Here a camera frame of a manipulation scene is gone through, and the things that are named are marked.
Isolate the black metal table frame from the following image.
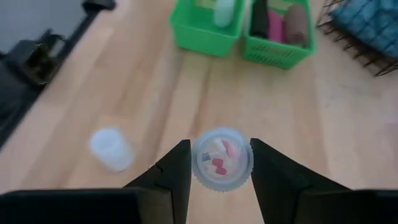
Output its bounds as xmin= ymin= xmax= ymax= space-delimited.
xmin=0 ymin=0 xmax=118 ymax=147

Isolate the green plastic basket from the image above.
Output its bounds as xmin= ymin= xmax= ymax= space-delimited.
xmin=169 ymin=0 xmax=247 ymax=58
xmin=242 ymin=0 xmax=317 ymax=70

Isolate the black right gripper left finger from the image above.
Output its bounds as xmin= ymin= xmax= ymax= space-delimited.
xmin=0 ymin=139 xmax=192 ymax=224

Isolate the black wire basket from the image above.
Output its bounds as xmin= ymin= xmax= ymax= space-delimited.
xmin=316 ymin=0 xmax=398 ymax=77

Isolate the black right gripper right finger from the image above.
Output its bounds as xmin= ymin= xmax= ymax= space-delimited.
xmin=249 ymin=138 xmax=398 ymax=224

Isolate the brown bandage roll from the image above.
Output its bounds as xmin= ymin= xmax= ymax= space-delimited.
xmin=285 ymin=3 xmax=310 ymax=48

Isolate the black bandage roll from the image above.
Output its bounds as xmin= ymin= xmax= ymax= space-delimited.
xmin=249 ymin=0 xmax=270 ymax=40

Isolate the pink bandage roll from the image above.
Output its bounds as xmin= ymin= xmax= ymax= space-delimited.
xmin=267 ymin=9 xmax=287 ymax=44

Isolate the blue patterned cloth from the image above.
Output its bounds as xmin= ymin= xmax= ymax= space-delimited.
xmin=328 ymin=0 xmax=398 ymax=60

